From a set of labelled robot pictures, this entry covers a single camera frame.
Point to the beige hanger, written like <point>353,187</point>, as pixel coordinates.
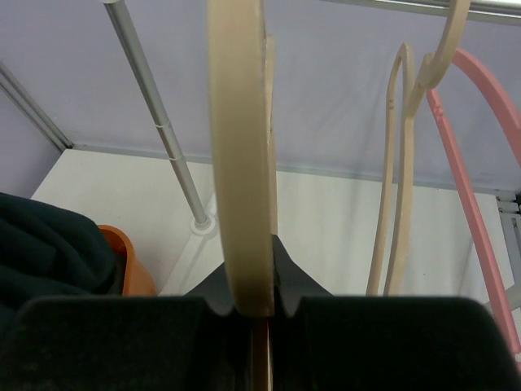
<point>405,91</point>
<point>239,127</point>

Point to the orange plastic laundry basket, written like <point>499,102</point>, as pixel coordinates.
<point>137,281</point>

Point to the navy blue shorts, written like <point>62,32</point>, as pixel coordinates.
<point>49,251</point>

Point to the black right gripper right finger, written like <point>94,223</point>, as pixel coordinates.
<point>326,342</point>

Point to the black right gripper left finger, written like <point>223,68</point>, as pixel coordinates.
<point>190,342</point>

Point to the metal clothes rack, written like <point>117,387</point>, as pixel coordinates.
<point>497,12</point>

